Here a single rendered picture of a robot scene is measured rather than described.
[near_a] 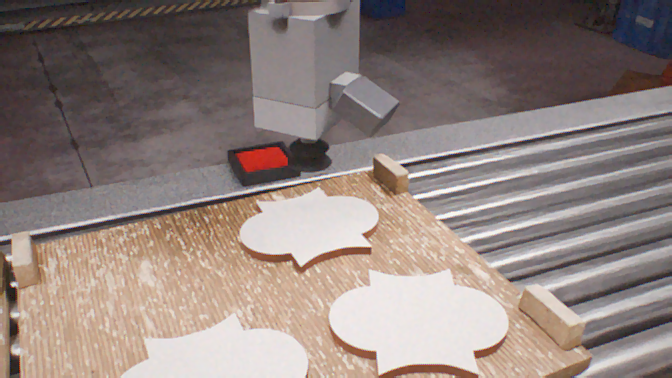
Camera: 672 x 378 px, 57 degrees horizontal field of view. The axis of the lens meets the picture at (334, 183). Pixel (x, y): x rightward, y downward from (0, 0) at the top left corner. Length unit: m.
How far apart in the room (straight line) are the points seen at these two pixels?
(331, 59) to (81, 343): 0.31
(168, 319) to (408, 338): 0.20
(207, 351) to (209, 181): 0.33
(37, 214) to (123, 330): 0.27
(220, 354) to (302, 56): 0.24
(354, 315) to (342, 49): 0.23
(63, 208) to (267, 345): 0.37
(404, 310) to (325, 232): 0.13
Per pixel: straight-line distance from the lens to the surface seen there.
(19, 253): 0.63
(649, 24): 4.75
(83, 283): 0.62
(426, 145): 0.88
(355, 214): 0.65
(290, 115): 0.54
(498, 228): 0.70
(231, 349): 0.50
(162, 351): 0.51
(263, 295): 0.56
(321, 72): 0.52
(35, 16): 5.26
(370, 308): 0.53
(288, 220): 0.64
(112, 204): 0.77
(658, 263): 0.72
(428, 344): 0.51
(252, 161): 0.80
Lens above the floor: 1.29
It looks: 29 degrees down
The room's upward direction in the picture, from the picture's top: straight up
